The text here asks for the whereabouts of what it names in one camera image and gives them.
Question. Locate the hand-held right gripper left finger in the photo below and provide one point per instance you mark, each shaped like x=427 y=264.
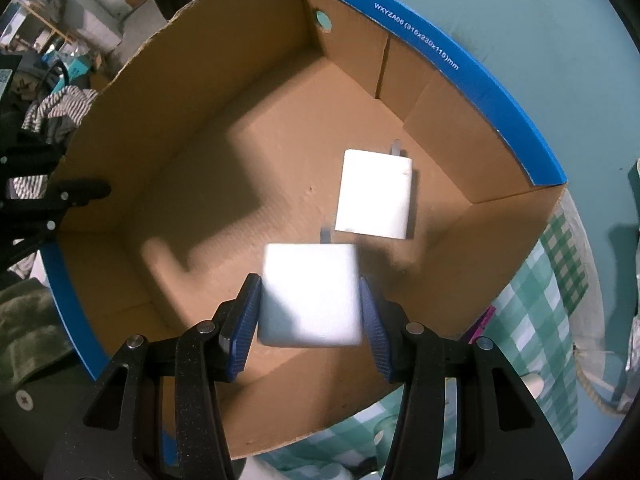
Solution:
x=244 y=321

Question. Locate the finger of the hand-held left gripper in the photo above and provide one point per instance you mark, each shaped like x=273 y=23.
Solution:
x=75 y=191

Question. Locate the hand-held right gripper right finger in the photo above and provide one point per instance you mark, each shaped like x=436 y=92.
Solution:
x=374 y=321

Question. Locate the white charger block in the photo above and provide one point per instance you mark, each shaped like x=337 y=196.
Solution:
x=375 y=195
x=310 y=295

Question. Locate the blue-rimmed cardboard box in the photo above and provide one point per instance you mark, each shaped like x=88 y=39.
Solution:
x=200 y=160

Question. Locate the green checkered cloth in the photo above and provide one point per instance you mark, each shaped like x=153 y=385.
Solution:
x=540 y=300

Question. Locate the striped cloth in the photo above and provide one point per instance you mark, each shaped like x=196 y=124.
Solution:
x=60 y=105

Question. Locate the purple packet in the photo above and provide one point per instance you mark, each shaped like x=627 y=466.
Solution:
x=481 y=327

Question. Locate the teal box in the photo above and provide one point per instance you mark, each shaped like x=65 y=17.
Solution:
x=76 y=67

